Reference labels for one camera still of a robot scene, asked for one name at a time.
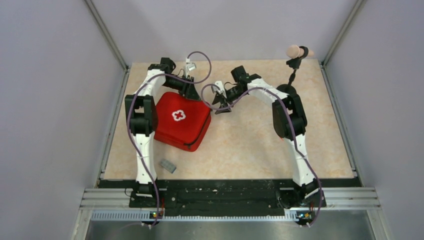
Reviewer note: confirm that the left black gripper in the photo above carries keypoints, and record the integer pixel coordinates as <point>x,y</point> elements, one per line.
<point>188,90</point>

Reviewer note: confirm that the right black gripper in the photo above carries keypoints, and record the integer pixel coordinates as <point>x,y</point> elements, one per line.
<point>218,99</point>

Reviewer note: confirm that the red black medicine kit bag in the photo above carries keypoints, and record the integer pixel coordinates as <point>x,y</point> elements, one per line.
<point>182,122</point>

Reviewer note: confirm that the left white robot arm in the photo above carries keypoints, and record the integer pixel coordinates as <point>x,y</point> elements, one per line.
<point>142,121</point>

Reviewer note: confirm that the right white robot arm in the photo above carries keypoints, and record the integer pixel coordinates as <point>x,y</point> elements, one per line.
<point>288,117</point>

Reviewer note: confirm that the grey blue pill blister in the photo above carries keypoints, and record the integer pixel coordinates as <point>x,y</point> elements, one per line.
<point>168,165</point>

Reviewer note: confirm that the black microphone stand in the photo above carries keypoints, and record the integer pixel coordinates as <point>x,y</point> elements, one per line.
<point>296,54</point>

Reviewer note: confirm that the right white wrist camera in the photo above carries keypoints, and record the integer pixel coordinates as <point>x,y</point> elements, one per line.
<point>218,89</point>

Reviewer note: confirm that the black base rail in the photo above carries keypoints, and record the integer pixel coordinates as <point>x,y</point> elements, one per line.
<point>230,198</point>

